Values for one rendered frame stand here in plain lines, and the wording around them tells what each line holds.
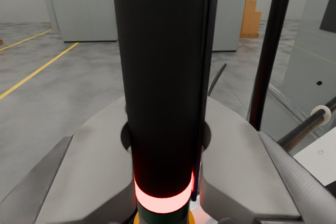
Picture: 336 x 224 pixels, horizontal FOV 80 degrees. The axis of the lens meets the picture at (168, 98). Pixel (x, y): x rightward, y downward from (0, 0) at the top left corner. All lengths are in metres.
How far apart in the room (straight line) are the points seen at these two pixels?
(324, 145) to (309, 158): 0.04
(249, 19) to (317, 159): 7.82
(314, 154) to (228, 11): 5.43
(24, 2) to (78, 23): 6.69
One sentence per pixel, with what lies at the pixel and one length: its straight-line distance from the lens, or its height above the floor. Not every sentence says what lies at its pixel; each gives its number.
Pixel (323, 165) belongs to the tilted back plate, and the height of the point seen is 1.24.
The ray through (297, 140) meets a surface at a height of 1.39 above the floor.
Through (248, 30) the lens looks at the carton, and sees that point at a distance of 8.36.
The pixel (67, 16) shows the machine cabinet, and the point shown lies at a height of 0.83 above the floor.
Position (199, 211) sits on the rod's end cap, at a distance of 0.20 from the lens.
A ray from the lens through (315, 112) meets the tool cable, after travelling 0.39.
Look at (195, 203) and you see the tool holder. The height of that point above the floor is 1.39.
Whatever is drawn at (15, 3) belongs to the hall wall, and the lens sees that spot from 14.16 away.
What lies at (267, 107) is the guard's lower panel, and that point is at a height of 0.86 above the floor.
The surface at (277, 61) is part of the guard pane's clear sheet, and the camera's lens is 1.43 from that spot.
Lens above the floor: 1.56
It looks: 28 degrees down
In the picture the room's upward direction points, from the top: straight up
